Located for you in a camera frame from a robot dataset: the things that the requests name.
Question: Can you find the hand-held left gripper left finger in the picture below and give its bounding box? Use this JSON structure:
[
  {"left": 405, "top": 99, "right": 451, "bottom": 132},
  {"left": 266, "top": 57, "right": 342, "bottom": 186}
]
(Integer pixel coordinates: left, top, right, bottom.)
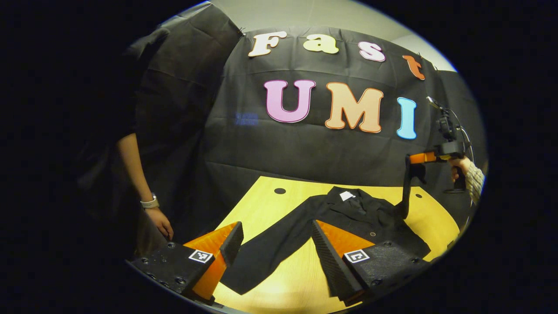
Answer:
[{"left": 130, "top": 221, "right": 244, "bottom": 304}]

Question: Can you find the black jacket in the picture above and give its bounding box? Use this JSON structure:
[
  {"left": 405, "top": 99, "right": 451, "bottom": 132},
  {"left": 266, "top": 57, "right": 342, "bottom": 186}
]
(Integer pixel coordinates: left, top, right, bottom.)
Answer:
[{"left": 220, "top": 154, "right": 432, "bottom": 297}]

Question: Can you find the black backdrop cloth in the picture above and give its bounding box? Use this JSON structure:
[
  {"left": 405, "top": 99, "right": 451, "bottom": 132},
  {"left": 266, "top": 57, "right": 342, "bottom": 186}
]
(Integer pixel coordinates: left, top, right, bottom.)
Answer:
[{"left": 122, "top": 2, "right": 488, "bottom": 262}]

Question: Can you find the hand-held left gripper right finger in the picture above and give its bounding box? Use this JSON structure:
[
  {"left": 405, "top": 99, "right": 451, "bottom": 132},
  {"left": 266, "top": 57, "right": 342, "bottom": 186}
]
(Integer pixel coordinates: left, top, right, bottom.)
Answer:
[{"left": 311, "top": 219, "right": 432, "bottom": 307}]

